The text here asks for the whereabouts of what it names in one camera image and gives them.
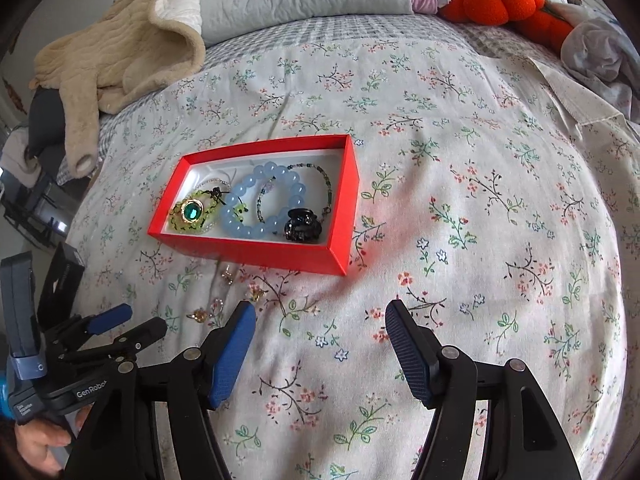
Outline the grey crumpled cloth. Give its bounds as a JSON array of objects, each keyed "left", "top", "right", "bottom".
[{"left": 560, "top": 17, "right": 640, "bottom": 121}]

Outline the green gem brooch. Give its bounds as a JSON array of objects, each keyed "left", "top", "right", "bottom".
[{"left": 175, "top": 199, "right": 207, "bottom": 226}]

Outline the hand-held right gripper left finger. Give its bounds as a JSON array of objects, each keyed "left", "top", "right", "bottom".
[{"left": 67, "top": 300, "right": 257, "bottom": 480}]

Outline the black hair claw clip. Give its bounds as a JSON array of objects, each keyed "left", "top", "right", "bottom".
[{"left": 284, "top": 207, "right": 325, "bottom": 244}]

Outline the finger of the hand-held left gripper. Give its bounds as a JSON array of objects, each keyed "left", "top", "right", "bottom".
[
  {"left": 100, "top": 317, "right": 168, "bottom": 362},
  {"left": 47, "top": 303, "right": 133, "bottom": 347}
]

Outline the floral blanket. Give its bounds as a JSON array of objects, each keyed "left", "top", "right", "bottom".
[{"left": 65, "top": 42, "right": 640, "bottom": 480}]

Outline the beige fleece jacket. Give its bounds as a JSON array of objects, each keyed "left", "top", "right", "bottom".
[{"left": 30, "top": 0, "right": 207, "bottom": 178}]

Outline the orange pumpkin plush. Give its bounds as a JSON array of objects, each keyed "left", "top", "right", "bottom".
[{"left": 440, "top": 0, "right": 576, "bottom": 53}]

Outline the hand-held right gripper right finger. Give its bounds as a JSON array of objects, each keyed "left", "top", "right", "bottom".
[{"left": 385, "top": 300, "right": 583, "bottom": 480}]

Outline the clear beaded bracelet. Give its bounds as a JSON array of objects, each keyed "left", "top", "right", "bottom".
[{"left": 195, "top": 175, "right": 236, "bottom": 236}]

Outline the green beaded bracelet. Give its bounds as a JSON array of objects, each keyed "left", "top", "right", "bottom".
[{"left": 170, "top": 187, "right": 248, "bottom": 235}]

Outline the red cardboard box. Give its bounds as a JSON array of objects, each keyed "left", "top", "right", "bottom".
[{"left": 146, "top": 133, "right": 362, "bottom": 277}]

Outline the person's left hand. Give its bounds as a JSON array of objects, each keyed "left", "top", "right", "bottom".
[{"left": 14, "top": 402, "right": 93, "bottom": 476}]

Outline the blue beaded bracelet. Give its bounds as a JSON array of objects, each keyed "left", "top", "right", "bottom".
[{"left": 221, "top": 160, "right": 308, "bottom": 241}]

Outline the dark thin beaded bracelet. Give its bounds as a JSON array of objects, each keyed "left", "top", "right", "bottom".
[{"left": 256, "top": 161, "right": 335, "bottom": 226}]

